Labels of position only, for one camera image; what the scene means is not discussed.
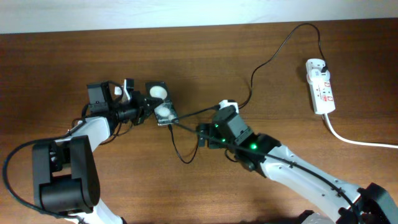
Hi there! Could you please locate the black charger cable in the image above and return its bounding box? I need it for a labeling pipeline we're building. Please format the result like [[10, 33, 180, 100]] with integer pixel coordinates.
[[167, 22, 328, 165]]

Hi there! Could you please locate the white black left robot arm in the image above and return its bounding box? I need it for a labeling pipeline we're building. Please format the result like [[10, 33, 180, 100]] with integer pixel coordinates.
[[32, 79, 164, 223]]

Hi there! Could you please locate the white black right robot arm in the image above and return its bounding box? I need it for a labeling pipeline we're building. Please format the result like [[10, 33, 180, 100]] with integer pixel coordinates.
[[201, 105, 397, 224]]

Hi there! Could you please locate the white charger adapter plug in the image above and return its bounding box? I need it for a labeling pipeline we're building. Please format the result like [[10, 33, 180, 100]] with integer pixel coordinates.
[[305, 58, 330, 80]]

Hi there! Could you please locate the white power strip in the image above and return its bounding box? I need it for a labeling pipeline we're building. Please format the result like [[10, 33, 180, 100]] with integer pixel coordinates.
[[306, 73, 335, 115]]

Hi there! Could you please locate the white power strip cord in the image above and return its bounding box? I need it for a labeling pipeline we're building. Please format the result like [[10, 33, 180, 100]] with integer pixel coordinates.
[[322, 113, 398, 149]]

